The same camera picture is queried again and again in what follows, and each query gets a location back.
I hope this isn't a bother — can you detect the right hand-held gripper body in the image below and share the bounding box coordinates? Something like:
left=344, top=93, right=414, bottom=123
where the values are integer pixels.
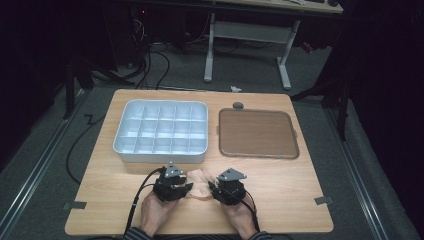
left=213, top=168, right=248, bottom=205

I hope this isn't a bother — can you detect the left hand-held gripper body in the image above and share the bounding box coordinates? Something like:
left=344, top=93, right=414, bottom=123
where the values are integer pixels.
left=153, top=162, right=188, bottom=203

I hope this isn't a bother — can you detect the beige cloth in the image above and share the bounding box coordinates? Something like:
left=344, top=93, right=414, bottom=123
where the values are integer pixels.
left=184, top=168, right=218, bottom=201

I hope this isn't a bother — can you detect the white divided storage box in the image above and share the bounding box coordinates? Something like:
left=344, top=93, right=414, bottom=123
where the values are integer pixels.
left=113, top=99, right=210, bottom=165

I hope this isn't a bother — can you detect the person's left hand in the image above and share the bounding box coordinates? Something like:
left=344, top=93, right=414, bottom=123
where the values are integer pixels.
left=139, top=192, right=178, bottom=236

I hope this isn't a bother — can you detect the person's right hand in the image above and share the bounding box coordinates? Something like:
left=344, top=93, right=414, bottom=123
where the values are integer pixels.
left=225, top=196, right=260, bottom=240

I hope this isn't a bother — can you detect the brown wooden tray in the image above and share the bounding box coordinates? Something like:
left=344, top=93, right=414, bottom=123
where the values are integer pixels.
left=217, top=107, right=301, bottom=160

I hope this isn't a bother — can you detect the grey tape strip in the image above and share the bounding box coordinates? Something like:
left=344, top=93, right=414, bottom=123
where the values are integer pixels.
left=63, top=200, right=88, bottom=211
left=314, top=195, right=335, bottom=206

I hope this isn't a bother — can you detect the black metal stand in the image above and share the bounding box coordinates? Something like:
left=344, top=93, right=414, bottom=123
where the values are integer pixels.
left=289, top=76, right=351, bottom=141
left=63, top=56, right=96, bottom=121

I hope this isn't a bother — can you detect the white-legged wooden desk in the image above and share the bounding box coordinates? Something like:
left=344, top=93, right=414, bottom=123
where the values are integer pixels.
left=203, top=0, right=345, bottom=91

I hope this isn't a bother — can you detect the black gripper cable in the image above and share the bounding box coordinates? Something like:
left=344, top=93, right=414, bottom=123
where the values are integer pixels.
left=244, top=195, right=262, bottom=233
left=123, top=167, right=166, bottom=238
left=131, top=183, right=157, bottom=210

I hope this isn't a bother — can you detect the black floor cable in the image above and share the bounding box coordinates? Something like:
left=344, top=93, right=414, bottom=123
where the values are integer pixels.
left=65, top=113, right=106, bottom=185

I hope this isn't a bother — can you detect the bundle of black cables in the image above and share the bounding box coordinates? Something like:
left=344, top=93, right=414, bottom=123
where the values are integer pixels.
left=131, top=16, right=171, bottom=91

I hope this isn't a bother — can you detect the metal floor rail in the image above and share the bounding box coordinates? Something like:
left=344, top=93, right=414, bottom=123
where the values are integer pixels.
left=323, top=107, right=390, bottom=240
left=0, top=88, right=90, bottom=240

